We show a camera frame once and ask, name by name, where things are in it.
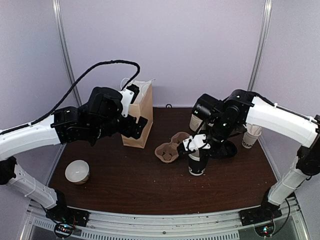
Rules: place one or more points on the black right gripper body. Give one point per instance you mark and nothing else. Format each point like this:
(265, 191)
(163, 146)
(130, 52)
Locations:
(219, 153)

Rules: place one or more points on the stack of black cup lids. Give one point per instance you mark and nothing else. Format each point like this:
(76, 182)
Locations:
(230, 149)

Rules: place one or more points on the cardboard cup carrier tray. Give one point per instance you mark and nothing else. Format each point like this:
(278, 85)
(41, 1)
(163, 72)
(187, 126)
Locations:
(167, 152)

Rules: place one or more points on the black paper coffee cup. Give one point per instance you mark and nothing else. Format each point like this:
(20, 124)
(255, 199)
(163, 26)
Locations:
(197, 163)

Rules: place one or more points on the aluminium frame post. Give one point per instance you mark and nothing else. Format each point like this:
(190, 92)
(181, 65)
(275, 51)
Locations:
(63, 41)
(263, 35)

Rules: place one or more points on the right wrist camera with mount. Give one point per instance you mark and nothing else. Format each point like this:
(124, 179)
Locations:
(192, 144)

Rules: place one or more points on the right aluminium frame post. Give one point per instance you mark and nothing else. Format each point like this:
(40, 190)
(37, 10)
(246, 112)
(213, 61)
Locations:
(263, 35)

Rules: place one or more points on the cream ribbed ceramic mug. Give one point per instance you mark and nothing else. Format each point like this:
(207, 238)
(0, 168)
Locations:
(196, 124)

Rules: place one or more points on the left aluminium frame post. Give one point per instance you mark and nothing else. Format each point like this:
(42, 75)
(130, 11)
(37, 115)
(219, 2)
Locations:
(63, 41)

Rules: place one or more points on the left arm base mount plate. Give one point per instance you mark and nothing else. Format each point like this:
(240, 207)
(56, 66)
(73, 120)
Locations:
(71, 217)

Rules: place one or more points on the aluminium front rail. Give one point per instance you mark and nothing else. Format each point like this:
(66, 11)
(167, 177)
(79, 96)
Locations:
(223, 225)

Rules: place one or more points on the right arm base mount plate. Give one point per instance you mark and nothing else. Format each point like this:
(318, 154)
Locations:
(255, 215)

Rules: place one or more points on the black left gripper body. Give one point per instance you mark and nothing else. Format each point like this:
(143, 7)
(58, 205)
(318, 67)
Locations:
(108, 127)

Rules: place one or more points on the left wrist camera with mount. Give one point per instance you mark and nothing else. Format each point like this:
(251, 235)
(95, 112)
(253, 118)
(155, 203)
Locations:
(129, 94)

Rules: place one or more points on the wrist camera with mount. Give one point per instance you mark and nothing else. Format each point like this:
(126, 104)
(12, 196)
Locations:
(129, 94)
(192, 144)

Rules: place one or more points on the white ceramic bowl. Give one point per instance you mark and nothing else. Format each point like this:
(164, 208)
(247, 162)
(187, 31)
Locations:
(77, 172)

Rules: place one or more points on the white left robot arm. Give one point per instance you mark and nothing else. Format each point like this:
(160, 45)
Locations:
(66, 125)

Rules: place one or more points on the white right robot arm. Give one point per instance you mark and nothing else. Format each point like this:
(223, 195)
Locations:
(244, 108)

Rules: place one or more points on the white cup holding straws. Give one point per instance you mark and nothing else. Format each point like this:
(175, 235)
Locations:
(251, 135)

